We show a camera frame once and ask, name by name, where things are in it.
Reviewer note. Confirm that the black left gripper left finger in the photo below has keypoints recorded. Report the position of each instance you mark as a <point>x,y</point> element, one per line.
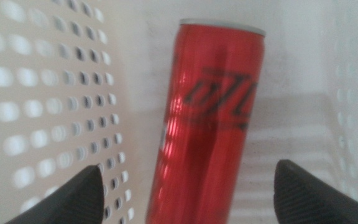
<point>76,202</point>

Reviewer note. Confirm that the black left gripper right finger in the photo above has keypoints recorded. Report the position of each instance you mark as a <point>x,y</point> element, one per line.
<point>306,199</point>

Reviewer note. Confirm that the red soda can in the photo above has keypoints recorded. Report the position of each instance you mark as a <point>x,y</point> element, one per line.
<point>207,140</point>

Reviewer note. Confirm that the white perforated plastic basket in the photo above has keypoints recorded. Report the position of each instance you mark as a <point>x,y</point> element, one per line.
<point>42,93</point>

